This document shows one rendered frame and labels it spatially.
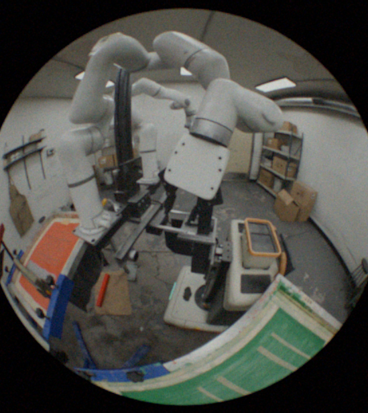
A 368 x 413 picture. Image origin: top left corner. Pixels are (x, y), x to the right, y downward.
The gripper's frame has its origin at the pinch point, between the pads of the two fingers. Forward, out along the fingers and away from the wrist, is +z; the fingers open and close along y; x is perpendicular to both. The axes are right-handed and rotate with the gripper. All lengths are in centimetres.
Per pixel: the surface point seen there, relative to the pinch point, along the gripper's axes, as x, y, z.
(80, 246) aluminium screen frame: -5, -37, 38
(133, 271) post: 54, -36, 131
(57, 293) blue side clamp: -30, -25, 37
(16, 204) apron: -44, -252, 105
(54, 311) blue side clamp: -37, -22, 38
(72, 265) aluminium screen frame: -15, -32, 39
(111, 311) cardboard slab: -4, -29, 138
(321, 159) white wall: 232, 205, -131
